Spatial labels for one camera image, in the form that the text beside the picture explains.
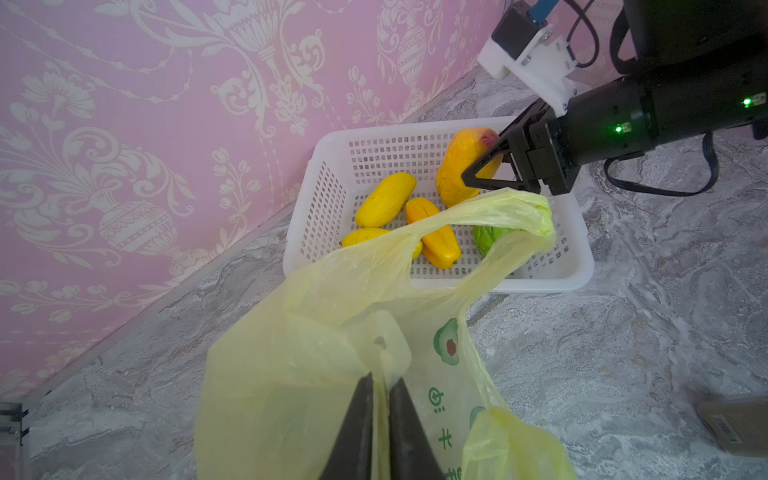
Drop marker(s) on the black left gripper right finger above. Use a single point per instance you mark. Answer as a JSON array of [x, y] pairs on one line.
[[411, 457]]

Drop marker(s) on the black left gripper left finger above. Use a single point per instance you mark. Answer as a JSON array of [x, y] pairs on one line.
[[351, 455]]

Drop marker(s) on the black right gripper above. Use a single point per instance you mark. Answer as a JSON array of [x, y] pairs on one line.
[[532, 144]]

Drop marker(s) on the yellow apple green stem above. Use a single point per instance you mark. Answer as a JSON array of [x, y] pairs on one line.
[[464, 149]]

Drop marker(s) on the yellow-green plastic bag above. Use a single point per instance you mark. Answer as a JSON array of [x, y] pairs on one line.
[[278, 383]]

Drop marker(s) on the green fruit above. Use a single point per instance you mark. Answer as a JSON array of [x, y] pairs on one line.
[[484, 237]]

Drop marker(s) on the orange yellow starfruit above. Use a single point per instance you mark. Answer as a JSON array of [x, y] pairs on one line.
[[440, 247]]

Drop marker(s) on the long yellow mango fruit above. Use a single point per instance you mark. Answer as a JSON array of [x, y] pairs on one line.
[[385, 202]]

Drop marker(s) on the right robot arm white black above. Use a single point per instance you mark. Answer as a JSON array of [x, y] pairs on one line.
[[685, 68]]

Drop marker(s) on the white plastic perforated basket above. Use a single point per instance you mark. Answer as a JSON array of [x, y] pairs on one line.
[[348, 165]]

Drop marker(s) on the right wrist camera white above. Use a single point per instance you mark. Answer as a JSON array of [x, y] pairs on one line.
[[524, 44]]

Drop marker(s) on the aluminium corner post left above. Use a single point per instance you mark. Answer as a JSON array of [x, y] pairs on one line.
[[13, 437]]

